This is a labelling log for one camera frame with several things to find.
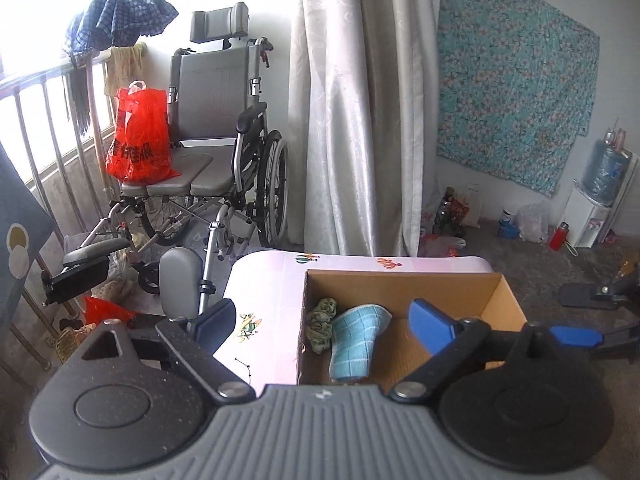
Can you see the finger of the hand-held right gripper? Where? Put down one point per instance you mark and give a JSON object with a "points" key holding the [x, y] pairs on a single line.
{"points": [[582, 296], [575, 336]]}

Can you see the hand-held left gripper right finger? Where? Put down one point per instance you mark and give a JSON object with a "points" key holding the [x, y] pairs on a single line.
{"points": [[434, 324]]}

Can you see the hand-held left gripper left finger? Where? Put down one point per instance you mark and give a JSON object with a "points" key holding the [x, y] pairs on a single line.
{"points": [[216, 321]]}

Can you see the cardboard box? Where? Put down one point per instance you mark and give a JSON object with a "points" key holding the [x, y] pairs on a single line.
{"points": [[450, 290]]}

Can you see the red thermos bottle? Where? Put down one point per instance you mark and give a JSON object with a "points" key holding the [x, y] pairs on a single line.
{"points": [[558, 237]]}

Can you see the white water dispenser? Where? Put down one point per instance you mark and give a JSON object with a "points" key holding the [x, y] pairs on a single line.
{"points": [[587, 222]]}

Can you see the teal checked towel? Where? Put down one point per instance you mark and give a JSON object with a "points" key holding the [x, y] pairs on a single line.
{"points": [[356, 340]]}

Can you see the clear plastic bag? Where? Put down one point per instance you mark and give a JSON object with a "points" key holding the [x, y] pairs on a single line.
{"points": [[532, 222]]}

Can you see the blue and white tin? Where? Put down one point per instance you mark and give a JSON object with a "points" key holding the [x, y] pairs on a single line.
{"points": [[508, 224]]}

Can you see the green crumpled cloth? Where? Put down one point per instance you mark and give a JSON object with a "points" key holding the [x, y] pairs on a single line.
{"points": [[320, 330]]}

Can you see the dark glass bottle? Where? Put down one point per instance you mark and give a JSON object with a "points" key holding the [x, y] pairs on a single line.
{"points": [[444, 217]]}

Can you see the small red plastic bag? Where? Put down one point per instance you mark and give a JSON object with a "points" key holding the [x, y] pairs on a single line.
{"points": [[102, 310]]}

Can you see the blue water jug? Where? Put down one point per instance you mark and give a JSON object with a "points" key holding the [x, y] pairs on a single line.
{"points": [[605, 172]]}

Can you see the woven basket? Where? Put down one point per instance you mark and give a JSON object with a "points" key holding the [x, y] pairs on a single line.
{"points": [[68, 345]]}

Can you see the large red plastic bag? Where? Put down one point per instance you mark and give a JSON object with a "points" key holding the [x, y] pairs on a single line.
{"points": [[140, 135]]}

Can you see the blue dotted blanket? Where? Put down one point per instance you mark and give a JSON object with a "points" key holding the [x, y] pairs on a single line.
{"points": [[20, 225]]}

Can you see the metal railing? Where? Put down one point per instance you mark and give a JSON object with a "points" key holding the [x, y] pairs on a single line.
{"points": [[60, 160]]}

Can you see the white curtain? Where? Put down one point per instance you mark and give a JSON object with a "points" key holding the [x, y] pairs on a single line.
{"points": [[360, 110]]}

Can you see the grey wheelchair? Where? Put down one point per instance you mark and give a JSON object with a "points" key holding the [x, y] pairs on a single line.
{"points": [[210, 90]]}

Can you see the dark hanging fringe cloth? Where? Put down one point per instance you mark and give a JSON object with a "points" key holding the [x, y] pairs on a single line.
{"points": [[77, 100]]}

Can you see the yellow hanging towel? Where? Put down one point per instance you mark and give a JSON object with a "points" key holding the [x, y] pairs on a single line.
{"points": [[122, 70]]}

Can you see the blue plaid umbrella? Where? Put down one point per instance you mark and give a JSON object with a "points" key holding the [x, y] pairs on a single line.
{"points": [[120, 15]]}

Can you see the teal floral wall cloth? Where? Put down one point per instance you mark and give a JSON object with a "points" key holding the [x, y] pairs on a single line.
{"points": [[510, 70]]}

